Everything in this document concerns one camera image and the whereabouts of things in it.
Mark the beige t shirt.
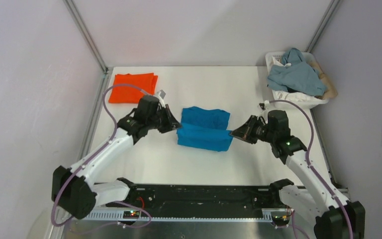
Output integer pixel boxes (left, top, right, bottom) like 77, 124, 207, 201
309, 61, 338, 100

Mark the left aluminium frame post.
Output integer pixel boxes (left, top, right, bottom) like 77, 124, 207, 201
63, 0, 108, 74

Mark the folded orange t shirt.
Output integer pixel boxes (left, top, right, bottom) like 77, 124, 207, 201
108, 73, 158, 104

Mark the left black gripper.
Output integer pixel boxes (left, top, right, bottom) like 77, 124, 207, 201
146, 104, 182, 134

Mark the right aluminium frame post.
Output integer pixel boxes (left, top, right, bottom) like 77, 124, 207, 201
305, 0, 342, 53

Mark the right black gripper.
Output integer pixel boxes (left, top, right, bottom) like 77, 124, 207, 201
230, 115, 276, 144

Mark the grey blue t shirt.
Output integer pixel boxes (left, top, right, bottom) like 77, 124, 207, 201
267, 48, 326, 97

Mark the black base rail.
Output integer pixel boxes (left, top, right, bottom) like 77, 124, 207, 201
72, 178, 310, 222

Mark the aluminium frame post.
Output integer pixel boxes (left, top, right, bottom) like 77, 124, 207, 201
63, 0, 108, 74
305, 0, 342, 53

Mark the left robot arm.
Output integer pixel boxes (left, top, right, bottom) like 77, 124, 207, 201
51, 91, 181, 220

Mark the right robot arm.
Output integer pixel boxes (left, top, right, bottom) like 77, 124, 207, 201
230, 110, 366, 239

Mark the white laundry basket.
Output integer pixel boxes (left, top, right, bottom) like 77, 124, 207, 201
265, 51, 330, 109

